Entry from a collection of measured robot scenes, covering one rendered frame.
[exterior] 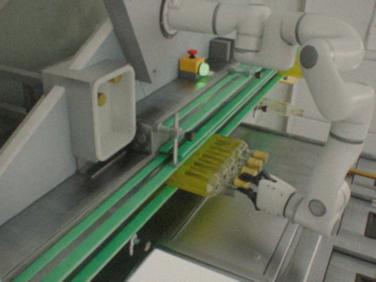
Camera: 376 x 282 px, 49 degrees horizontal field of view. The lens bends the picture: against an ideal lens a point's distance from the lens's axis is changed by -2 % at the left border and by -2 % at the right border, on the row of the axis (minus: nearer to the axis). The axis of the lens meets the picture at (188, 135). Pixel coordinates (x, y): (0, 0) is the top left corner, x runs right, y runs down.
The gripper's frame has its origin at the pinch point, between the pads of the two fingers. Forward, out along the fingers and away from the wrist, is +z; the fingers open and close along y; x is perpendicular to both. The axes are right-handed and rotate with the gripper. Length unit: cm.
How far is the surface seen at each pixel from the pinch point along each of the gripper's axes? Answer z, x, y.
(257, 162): 2.9, -10.3, 1.6
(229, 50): 47, -51, 20
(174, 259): 2.0, 27.7, -12.5
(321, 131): 198, -559, -250
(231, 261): -9.3, 17.2, -12.8
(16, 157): 27, 54, 19
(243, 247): -8.2, 10.3, -12.8
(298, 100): 245, -546, -202
